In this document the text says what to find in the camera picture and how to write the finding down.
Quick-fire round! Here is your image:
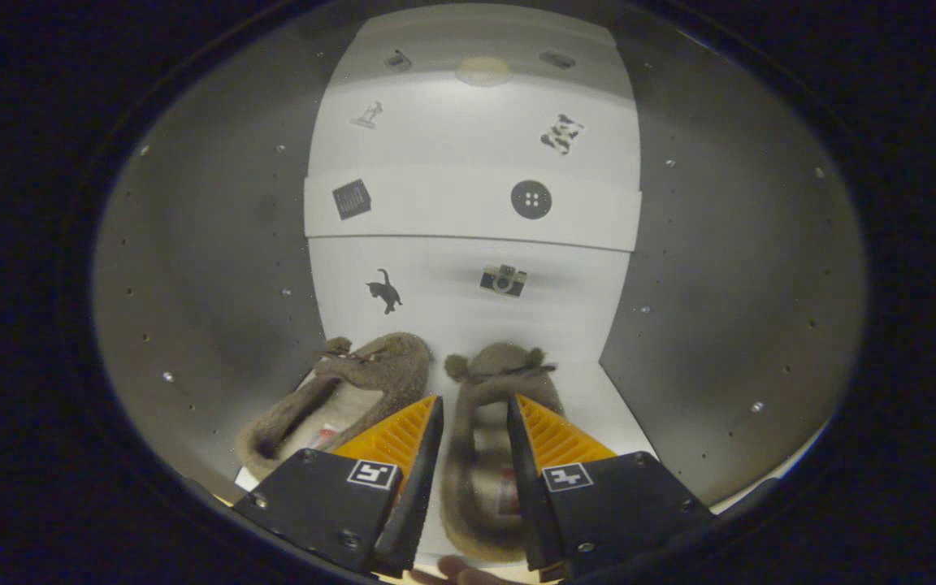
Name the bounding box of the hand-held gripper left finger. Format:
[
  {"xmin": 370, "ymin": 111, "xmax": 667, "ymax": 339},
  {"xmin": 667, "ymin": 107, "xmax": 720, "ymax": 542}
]
[{"xmin": 232, "ymin": 396, "xmax": 444, "ymax": 579}]

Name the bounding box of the grey shoe cabinet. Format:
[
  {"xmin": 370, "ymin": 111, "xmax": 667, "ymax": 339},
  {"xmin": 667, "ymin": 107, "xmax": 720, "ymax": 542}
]
[{"xmin": 93, "ymin": 0, "xmax": 869, "ymax": 521}]

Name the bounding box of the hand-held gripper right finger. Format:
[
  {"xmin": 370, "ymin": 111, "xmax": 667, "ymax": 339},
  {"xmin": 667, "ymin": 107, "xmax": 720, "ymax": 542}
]
[{"xmin": 506, "ymin": 394, "xmax": 717, "ymax": 582}]

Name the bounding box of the brown fluffy slipper shoe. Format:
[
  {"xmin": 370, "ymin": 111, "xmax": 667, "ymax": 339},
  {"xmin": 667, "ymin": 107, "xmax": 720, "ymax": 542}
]
[
  {"xmin": 236, "ymin": 331, "xmax": 434, "ymax": 480},
  {"xmin": 440, "ymin": 342, "xmax": 566, "ymax": 563}
]

